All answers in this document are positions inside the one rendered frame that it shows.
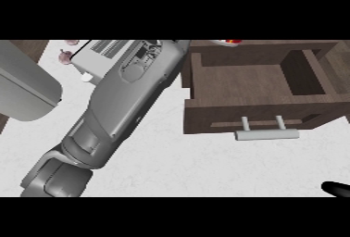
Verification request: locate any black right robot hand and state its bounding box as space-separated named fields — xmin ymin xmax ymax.
xmin=321 ymin=181 xmax=350 ymax=198

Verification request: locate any brown wooden drawer front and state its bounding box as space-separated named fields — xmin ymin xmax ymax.
xmin=182 ymin=93 xmax=350 ymax=135

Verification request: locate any brown wooden drawer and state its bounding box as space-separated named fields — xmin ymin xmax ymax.
xmin=182 ymin=93 xmax=350 ymax=135
xmin=181 ymin=49 xmax=340 ymax=107

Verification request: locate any red and yellow can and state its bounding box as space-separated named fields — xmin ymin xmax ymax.
xmin=212 ymin=39 xmax=244 ymax=47

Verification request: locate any grey rounded appliance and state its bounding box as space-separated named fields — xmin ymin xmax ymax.
xmin=0 ymin=40 xmax=64 ymax=122

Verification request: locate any grey drawer handle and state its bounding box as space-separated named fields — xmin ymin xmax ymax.
xmin=234 ymin=115 xmax=302 ymax=142

